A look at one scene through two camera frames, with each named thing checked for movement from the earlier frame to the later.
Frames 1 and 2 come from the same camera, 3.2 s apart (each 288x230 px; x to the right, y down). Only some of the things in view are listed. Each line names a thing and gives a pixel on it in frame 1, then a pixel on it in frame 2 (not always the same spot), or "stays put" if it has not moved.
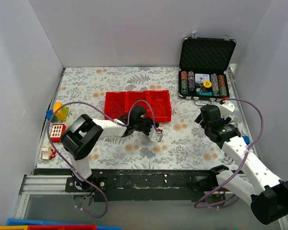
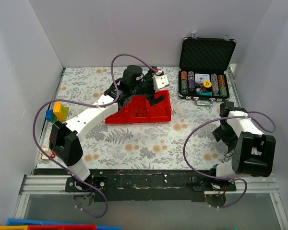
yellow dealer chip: x=207 y=84 stays put
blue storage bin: x=11 y=222 stays put
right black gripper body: x=205 y=123 → x=221 y=135
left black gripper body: x=148 y=124 → x=150 y=90
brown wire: x=227 y=155 stays put
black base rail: x=138 y=186 stays put
